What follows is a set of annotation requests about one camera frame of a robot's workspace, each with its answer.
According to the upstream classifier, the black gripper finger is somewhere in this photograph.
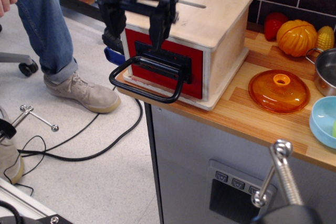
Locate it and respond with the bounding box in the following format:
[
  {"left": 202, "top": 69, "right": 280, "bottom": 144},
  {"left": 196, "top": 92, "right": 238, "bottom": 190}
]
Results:
[
  {"left": 149, "top": 0, "right": 178, "bottom": 50},
  {"left": 98, "top": 0, "right": 126, "bottom": 37}
]

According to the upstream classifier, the red drawer with black handle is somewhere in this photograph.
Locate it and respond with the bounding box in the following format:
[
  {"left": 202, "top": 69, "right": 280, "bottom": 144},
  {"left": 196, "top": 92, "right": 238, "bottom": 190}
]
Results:
[{"left": 109, "top": 29, "right": 203, "bottom": 103}]

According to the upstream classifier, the wooden box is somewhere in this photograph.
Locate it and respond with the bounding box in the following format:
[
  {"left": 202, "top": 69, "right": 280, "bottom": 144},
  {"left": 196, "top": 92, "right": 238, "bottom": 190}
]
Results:
[{"left": 110, "top": 0, "right": 257, "bottom": 112}]

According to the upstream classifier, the blue black clamp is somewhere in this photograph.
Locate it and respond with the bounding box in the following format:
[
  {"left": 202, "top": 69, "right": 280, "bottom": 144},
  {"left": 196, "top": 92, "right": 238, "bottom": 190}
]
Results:
[{"left": 102, "top": 28, "right": 125, "bottom": 66}]

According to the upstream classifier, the blue jeans leg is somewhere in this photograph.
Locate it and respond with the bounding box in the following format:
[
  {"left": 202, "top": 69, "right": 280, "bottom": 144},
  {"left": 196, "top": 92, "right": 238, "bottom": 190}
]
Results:
[{"left": 17, "top": 0, "right": 78, "bottom": 84}]

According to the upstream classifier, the beige shoe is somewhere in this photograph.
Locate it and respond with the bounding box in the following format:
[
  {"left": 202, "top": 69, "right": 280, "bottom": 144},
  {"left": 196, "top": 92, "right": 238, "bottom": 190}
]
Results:
[
  {"left": 0, "top": 105, "right": 25, "bottom": 185},
  {"left": 44, "top": 72, "right": 121, "bottom": 113}
]

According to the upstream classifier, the office chair base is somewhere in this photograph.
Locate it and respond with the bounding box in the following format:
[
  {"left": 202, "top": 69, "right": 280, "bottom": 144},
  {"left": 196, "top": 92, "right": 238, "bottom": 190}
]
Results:
[{"left": 0, "top": 24, "right": 39, "bottom": 77}]

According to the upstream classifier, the red toy pepper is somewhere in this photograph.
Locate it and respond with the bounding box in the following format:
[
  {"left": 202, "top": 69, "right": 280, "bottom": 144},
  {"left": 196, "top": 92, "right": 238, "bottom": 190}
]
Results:
[{"left": 264, "top": 12, "right": 289, "bottom": 40}]

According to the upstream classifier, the metal clamp screw left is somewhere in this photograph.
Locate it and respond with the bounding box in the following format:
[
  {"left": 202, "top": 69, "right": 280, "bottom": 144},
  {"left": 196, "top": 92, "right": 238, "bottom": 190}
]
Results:
[{"left": 0, "top": 104, "right": 59, "bottom": 143}]

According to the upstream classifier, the metal clamp screw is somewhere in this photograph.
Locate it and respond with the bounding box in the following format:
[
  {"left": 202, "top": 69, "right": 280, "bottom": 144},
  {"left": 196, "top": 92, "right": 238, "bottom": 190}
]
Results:
[
  {"left": 250, "top": 139, "right": 323, "bottom": 224},
  {"left": 0, "top": 104, "right": 59, "bottom": 143}
]

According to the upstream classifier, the orange transparent lid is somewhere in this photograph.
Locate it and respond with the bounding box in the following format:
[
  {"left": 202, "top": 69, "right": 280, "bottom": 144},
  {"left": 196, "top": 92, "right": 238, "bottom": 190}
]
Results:
[{"left": 248, "top": 70, "right": 310, "bottom": 114}]

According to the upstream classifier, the orange toy pumpkin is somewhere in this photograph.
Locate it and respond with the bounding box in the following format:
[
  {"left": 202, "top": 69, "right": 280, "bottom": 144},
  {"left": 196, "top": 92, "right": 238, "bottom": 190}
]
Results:
[{"left": 276, "top": 19, "right": 318, "bottom": 57}]

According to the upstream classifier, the grey toy kitchen cabinet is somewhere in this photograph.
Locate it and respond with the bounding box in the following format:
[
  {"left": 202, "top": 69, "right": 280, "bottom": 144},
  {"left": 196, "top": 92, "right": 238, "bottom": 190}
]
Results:
[{"left": 144, "top": 102, "right": 336, "bottom": 224}]

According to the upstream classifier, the yellow toy corn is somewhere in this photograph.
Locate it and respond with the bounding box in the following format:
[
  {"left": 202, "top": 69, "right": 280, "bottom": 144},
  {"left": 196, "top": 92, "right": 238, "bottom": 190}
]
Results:
[{"left": 317, "top": 26, "right": 335, "bottom": 50}]

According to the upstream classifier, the steel pot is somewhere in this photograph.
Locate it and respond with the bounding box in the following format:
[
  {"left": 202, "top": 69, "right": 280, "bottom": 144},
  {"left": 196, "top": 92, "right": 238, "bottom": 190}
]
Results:
[{"left": 305, "top": 48, "right": 335, "bottom": 96}]

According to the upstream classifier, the metal clamp screw right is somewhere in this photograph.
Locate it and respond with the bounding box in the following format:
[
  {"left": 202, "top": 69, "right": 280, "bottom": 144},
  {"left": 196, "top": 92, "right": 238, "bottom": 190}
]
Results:
[{"left": 250, "top": 139, "right": 323, "bottom": 224}]

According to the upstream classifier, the light blue bowl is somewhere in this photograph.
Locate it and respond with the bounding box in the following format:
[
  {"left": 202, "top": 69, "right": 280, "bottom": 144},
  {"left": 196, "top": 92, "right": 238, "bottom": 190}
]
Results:
[{"left": 309, "top": 96, "right": 335, "bottom": 149}]

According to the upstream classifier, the green object in bowl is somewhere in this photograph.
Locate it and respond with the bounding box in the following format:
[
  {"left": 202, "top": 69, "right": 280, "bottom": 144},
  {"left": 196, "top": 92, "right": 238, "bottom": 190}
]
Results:
[{"left": 332, "top": 121, "right": 336, "bottom": 138}]

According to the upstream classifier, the thick black cable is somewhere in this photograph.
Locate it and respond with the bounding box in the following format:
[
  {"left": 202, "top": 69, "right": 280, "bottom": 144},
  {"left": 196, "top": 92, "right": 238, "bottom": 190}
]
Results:
[{"left": 17, "top": 97, "right": 144, "bottom": 162}]

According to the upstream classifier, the thin black cable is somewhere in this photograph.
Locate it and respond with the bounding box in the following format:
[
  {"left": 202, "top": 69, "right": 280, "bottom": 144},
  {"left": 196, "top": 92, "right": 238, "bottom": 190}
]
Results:
[{"left": 2, "top": 112, "right": 100, "bottom": 197}]

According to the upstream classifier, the aluminium frame with bracket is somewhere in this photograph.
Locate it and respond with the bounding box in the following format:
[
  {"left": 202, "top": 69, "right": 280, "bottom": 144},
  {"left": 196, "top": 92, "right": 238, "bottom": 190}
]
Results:
[{"left": 1, "top": 178, "right": 71, "bottom": 223}]

